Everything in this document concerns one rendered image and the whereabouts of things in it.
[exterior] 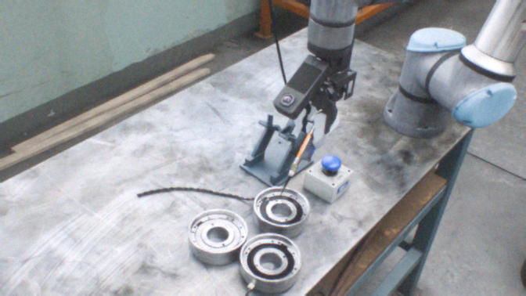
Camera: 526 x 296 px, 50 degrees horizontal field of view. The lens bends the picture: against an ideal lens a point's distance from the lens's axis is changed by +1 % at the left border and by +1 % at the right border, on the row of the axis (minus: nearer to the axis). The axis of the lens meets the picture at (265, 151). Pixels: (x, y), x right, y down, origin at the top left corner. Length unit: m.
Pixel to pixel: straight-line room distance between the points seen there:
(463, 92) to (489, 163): 1.58
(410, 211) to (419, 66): 0.43
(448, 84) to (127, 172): 0.68
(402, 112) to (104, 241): 0.72
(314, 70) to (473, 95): 0.36
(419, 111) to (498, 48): 0.25
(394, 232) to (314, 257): 0.47
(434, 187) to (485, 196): 0.94
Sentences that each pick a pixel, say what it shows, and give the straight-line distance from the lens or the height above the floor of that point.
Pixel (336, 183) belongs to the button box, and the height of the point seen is 0.85.
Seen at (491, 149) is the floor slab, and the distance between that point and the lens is 2.83.
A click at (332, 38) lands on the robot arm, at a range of 0.92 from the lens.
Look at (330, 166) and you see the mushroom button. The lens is 1.10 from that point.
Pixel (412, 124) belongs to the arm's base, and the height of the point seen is 0.83.
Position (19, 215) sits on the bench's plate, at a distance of 1.13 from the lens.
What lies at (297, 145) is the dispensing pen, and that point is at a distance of 1.04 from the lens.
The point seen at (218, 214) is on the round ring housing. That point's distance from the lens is 1.04.
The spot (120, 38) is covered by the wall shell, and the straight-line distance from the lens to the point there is 2.80.
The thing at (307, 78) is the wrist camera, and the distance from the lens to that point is 0.94.
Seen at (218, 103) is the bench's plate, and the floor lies 0.80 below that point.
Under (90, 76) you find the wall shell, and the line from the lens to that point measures 2.77.
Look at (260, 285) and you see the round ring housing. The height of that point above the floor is 0.83.
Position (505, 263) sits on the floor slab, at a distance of 2.30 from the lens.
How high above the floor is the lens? 1.57
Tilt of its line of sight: 39 degrees down
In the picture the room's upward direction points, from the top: 5 degrees clockwise
